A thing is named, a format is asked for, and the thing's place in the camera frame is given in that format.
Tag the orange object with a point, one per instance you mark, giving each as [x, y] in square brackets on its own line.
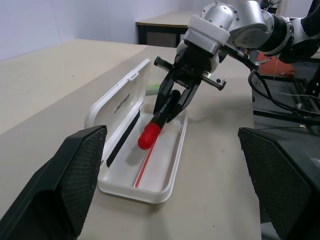
[277, 66]

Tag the black marker with red cap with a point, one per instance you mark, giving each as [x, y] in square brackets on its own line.
[149, 136]

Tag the white plastic pencil case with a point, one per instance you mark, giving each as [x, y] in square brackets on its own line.
[160, 160]

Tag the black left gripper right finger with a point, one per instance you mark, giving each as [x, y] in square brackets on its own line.
[280, 180]

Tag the black metal frame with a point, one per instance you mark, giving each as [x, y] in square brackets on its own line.
[305, 100]

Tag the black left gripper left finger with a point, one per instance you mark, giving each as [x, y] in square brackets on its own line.
[62, 180]

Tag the pale green marker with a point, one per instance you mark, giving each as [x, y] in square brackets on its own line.
[153, 89]

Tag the wooden desk with black frame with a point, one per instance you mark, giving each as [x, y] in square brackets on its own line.
[162, 23]

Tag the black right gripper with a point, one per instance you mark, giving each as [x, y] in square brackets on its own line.
[192, 66]

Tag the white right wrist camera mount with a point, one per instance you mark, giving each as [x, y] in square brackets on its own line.
[207, 32]

